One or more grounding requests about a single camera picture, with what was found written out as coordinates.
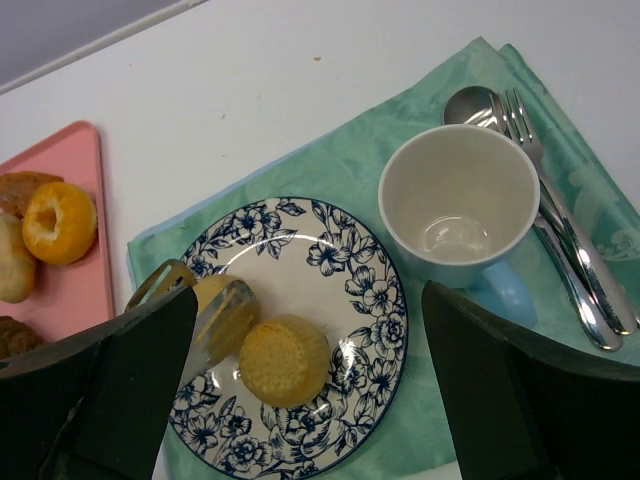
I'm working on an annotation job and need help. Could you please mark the orange donut bread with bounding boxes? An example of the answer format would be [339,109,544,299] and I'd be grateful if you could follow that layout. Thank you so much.
[22,182,98,265]

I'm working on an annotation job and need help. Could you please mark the pink plastic tray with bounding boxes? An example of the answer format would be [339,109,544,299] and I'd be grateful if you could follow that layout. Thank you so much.
[1,121,114,342]

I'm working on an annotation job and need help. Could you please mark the small round yellow muffin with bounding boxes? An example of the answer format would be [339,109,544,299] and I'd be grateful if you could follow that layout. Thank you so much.
[191,274,261,367]

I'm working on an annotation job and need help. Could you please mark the dark orange oblong bread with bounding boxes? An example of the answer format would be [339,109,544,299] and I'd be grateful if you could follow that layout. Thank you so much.
[0,171,64,219]

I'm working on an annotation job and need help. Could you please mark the brown croissant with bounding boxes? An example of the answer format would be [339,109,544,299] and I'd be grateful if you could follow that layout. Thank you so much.
[0,316,45,360]

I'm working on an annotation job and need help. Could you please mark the pale yellow oval bread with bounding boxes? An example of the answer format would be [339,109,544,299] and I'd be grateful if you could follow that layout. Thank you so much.
[1,213,37,304]

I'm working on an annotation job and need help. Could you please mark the green cloth placemat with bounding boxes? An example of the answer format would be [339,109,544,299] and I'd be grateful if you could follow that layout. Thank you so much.
[128,39,639,479]

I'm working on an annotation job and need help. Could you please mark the metal tongs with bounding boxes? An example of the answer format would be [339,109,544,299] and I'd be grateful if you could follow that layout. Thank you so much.
[126,259,260,388]

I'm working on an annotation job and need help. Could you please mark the metal fork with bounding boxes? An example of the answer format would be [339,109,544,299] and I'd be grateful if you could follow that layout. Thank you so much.
[492,88,639,334]

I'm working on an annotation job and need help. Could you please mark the light blue mug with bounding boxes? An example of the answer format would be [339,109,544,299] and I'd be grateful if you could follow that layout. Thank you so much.
[378,125,540,328]

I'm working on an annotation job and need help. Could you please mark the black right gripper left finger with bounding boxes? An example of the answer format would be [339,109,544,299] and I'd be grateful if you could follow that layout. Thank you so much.
[1,286,197,479]

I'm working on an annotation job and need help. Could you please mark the blue floral plate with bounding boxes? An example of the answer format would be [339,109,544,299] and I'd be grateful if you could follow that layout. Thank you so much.
[169,197,408,479]

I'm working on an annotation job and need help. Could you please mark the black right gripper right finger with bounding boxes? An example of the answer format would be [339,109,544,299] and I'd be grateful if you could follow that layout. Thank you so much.
[421,282,639,479]

